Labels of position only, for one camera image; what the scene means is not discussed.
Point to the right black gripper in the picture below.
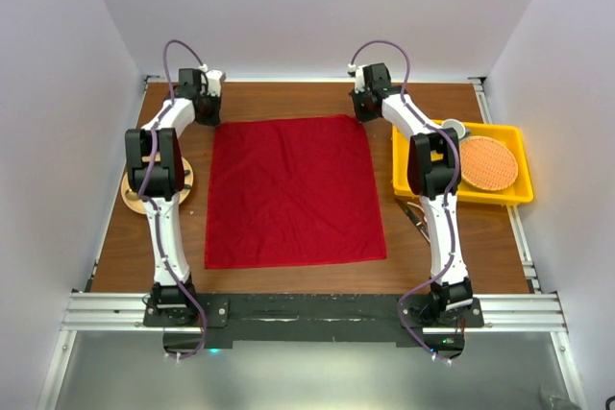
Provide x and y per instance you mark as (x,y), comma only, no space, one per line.
(360,116)

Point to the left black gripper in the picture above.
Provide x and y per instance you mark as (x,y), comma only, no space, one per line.
(213,119)

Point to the red cloth napkin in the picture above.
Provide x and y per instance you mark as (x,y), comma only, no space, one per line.
(292,192)

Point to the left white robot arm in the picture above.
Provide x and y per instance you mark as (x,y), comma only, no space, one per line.
(155,169)

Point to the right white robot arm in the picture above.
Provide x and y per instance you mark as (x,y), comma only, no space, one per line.
(433,171)

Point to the white cup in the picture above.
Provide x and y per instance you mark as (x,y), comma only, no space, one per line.
(460,129)

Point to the silver fork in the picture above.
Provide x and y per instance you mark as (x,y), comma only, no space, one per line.
(418,210)

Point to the round wooden plate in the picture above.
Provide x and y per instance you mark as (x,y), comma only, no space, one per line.
(132,201)

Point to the silver knife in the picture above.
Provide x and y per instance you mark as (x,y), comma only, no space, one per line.
(414,219)

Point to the orange woven coaster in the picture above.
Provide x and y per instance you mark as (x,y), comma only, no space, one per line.
(487,164)

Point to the yellow plastic tray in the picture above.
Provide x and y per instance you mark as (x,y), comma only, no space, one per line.
(520,192)

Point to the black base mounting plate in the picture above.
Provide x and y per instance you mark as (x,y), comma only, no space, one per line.
(219,321)

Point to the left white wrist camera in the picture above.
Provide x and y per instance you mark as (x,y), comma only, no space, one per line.
(210,81)

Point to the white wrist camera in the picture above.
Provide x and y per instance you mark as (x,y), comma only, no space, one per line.
(210,81)
(356,72)

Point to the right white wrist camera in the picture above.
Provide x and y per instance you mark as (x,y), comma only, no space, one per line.
(356,72)

